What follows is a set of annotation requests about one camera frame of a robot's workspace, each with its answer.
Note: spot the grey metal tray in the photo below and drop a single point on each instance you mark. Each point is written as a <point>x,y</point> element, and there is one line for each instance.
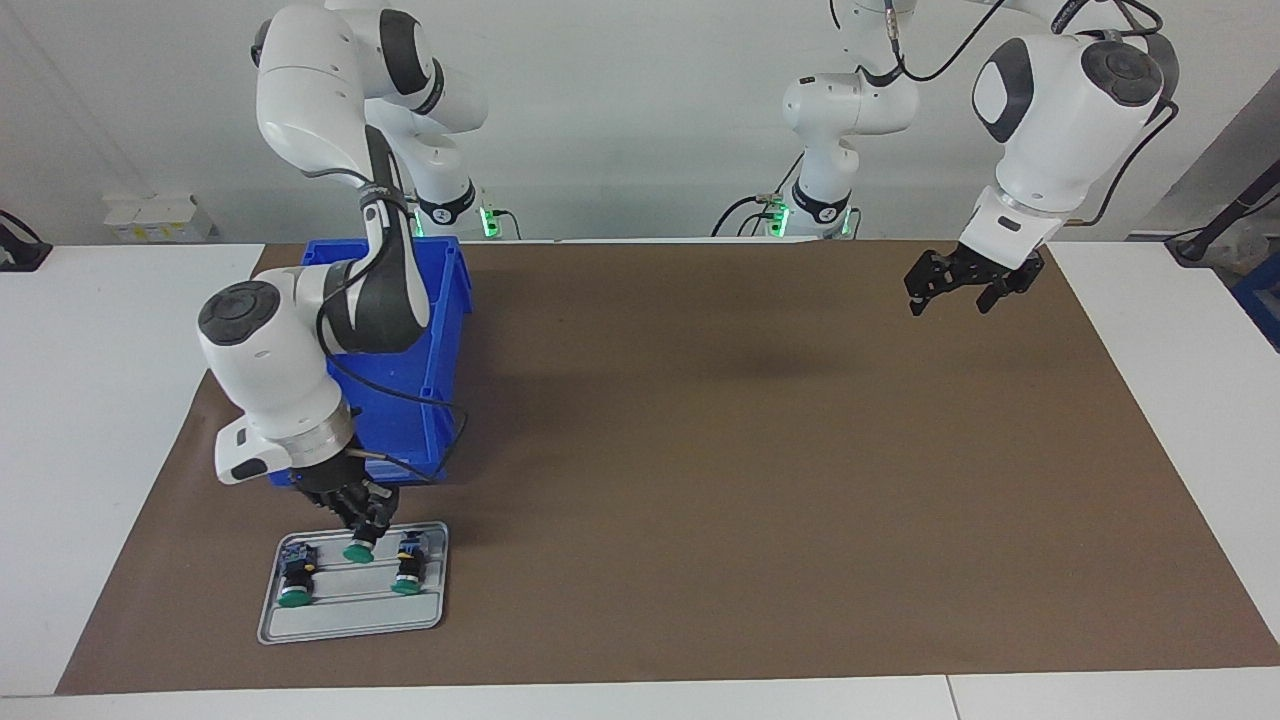
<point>350,620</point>

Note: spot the brown table mat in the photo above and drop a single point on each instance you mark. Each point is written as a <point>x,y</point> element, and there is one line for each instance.
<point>700,500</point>

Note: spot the white cardboard boxes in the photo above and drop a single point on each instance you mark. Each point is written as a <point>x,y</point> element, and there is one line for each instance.
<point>150,222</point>

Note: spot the blue crate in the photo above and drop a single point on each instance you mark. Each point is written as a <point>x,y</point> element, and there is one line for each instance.
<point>1262,295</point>

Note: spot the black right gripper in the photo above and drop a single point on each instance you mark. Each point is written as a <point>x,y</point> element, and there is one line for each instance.
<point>345,485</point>

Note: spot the blue plastic storage bin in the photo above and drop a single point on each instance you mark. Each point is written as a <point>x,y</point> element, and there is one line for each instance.
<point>445,330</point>

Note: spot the black stand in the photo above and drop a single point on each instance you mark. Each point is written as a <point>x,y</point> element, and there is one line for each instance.
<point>1225,215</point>

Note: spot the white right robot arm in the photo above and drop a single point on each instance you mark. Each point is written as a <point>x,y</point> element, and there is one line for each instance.
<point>270,370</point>

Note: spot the black clamp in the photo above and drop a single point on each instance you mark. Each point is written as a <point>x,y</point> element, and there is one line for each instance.
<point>20,255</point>

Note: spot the green push button switch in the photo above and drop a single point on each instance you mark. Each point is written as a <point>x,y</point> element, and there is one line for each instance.
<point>408,570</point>
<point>296,580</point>
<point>359,554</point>

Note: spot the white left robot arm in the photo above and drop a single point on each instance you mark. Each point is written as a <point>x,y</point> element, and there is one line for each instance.
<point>1060,110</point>

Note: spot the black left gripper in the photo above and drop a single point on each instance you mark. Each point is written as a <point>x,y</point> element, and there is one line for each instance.
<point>985,272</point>

